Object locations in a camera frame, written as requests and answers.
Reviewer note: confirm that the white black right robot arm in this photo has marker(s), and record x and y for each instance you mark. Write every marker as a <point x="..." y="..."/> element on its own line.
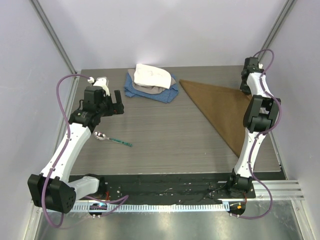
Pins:
<point x="260" y="117"/>

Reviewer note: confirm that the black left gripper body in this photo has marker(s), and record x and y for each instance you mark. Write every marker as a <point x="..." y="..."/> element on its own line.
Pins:
<point x="108" y="108"/>

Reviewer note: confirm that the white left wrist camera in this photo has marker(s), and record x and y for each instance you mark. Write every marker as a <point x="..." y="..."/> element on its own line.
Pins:
<point x="102" y="82"/>

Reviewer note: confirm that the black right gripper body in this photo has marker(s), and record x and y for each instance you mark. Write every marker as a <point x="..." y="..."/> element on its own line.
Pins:
<point x="244" y="87"/>

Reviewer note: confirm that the aluminium frame rail right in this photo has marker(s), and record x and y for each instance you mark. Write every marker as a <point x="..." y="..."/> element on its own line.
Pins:
<point x="275" y="29"/>

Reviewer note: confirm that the aluminium frame rail left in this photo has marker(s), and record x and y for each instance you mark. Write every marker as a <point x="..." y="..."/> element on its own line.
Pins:
<point x="52" y="34"/>

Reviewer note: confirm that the blue checkered cloth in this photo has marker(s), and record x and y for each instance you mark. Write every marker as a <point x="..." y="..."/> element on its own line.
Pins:
<point x="165" y="96"/>

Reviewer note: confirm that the brown cloth napkin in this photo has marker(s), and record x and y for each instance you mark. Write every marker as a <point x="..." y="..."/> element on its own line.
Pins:
<point x="223" y="107"/>

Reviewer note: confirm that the white slotted cable duct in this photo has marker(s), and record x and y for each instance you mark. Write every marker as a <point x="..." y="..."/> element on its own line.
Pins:
<point x="130" y="208"/>

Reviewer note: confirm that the aluminium frame rail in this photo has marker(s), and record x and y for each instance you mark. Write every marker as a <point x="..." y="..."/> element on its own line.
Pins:
<point x="275" y="29"/>
<point x="52" y="34"/>

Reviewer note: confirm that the white folded cloth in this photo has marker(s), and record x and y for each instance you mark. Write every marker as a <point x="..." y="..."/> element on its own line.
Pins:
<point x="151" y="76"/>

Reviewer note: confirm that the spoon with green handle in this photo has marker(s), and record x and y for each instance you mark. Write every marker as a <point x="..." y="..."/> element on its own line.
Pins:
<point x="102" y="137"/>

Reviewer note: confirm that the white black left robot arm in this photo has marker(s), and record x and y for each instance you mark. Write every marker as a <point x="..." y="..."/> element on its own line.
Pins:
<point x="51" y="188"/>

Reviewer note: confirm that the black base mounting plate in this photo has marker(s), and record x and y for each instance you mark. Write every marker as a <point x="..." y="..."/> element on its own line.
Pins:
<point x="170" y="189"/>

